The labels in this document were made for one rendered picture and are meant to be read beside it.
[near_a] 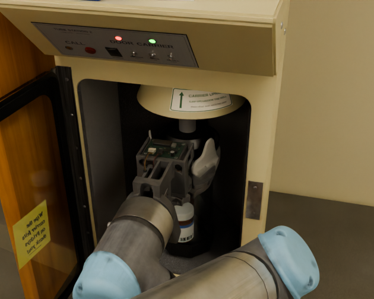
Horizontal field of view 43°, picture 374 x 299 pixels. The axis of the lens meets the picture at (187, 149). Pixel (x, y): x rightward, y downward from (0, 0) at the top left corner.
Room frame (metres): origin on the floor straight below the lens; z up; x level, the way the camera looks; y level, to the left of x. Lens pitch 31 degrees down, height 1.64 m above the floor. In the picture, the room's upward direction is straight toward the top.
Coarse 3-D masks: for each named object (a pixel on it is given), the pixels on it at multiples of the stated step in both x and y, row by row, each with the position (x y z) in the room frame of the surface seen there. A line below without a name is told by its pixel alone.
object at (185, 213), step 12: (156, 132) 0.70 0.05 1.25; (216, 132) 0.70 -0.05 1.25; (216, 144) 0.66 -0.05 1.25; (204, 192) 0.65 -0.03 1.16; (192, 204) 0.64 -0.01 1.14; (204, 204) 0.65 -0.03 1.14; (180, 216) 0.64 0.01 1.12; (192, 216) 0.64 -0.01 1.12; (204, 216) 0.65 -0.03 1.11; (180, 228) 0.64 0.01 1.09; (192, 228) 0.64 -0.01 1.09; (204, 228) 0.65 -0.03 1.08; (180, 240) 0.64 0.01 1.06; (192, 240) 0.64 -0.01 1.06
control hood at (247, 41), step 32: (0, 0) 0.54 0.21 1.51; (32, 0) 0.54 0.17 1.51; (64, 0) 0.53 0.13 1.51; (128, 0) 0.53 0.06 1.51; (224, 0) 0.53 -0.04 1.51; (256, 0) 0.53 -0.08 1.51; (32, 32) 0.58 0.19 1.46; (192, 32) 0.50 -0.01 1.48; (224, 32) 0.49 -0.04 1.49; (256, 32) 0.48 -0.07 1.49; (160, 64) 0.58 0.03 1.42; (224, 64) 0.55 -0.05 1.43; (256, 64) 0.53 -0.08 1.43
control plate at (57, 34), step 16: (48, 32) 0.57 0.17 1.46; (64, 32) 0.56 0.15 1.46; (80, 32) 0.55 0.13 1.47; (96, 32) 0.55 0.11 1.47; (112, 32) 0.54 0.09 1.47; (128, 32) 0.53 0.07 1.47; (144, 32) 0.52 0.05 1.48; (160, 32) 0.52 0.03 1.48; (64, 48) 0.60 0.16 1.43; (80, 48) 0.59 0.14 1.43; (96, 48) 0.58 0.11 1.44; (128, 48) 0.56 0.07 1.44; (144, 48) 0.55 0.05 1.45; (160, 48) 0.55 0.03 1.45; (176, 48) 0.54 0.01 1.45; (176, 64) 0.57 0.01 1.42; (192, 64) 0.56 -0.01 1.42
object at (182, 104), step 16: (144, 96) 0.67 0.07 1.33; (160, 96) 0.65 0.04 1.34; (176, 96) 0.64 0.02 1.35; (192, 96) 0.63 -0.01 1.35; (208, 96) 0.64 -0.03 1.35; (224, 96) 0.65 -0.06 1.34; (240, 96) 0.67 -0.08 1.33; (160, 112) 0.63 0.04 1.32; (176, 112) 0.63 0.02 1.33; (192, 112) 0.62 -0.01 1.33; (208, 112) 0.63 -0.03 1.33; (224, 112) 0.64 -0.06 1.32
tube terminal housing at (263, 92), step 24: (288, 0) 0.64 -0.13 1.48; (72, 72) 0.65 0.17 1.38; (96, 72) 0.64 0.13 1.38; (120, 72) 0.63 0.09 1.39; (144, 72) 0.62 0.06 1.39; (168, 72) 0.61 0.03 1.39; (192, 72) 0.60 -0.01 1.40; (216, 72) 0.60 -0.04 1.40; (264, 96) 0.58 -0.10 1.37; (264, 120) 0.58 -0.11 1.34; (264, 144) 0.58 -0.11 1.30; (264, 168) 0.58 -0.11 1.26; (264, 192) 0.58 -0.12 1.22; (264, 216) 0.62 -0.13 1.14; (96, 240) 0.65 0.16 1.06
